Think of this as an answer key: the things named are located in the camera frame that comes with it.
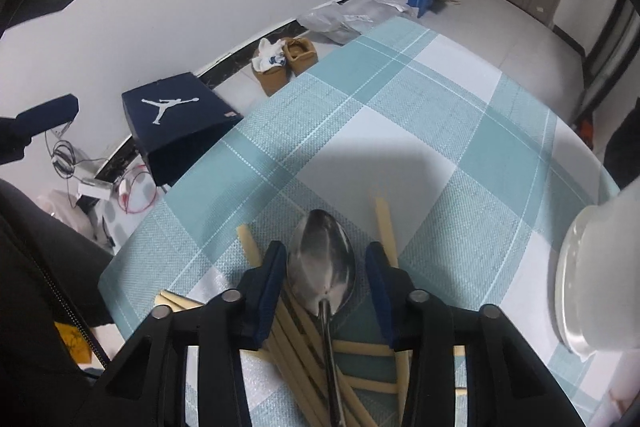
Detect navy shoe box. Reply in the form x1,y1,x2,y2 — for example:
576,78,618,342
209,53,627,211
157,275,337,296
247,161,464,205
121,72,244,186

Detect grey plastic bag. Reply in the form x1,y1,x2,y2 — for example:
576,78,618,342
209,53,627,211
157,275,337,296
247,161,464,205
296,4,362,45

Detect white sock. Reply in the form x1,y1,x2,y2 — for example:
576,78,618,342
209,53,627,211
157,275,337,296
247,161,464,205
251,38,287,72

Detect orange object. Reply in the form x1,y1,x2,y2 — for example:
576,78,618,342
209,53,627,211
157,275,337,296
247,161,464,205
575,119,596,148

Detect person's dark trousers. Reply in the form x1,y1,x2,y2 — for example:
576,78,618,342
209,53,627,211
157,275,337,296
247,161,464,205
30,202,115,327

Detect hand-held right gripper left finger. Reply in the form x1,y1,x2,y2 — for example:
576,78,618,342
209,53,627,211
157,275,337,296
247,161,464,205
82,239,288,427

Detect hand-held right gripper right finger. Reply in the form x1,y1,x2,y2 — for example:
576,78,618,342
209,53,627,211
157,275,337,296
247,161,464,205
365,242,586,427

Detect red cable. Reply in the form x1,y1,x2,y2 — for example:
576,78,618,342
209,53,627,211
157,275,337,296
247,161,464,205
117,172,162,214

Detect person's black jacket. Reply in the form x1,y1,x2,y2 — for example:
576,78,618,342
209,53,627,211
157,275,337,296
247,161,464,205
0,179,113,427

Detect pile of chopsticks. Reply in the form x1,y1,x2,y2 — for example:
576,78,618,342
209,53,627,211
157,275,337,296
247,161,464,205
154,194,468,427

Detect white plastic packaging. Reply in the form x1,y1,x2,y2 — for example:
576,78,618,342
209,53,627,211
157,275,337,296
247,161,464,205
345,0,416,22

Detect brown suede shoe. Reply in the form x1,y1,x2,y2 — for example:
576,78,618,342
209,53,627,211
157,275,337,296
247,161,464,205
282,38,319,78
252,52,294,96

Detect white plastic utensil holder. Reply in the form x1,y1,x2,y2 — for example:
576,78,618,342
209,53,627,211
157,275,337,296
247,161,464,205
552,187,640,355

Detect dark door frame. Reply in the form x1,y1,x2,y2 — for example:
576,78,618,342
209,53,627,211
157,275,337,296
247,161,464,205
575,0,640,118

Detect stainless steel spoon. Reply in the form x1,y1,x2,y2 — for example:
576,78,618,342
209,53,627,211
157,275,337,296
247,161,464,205
286,209,357,427

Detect dark cloth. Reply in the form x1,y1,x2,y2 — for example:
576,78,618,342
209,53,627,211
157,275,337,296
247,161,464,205
602,104,640,190

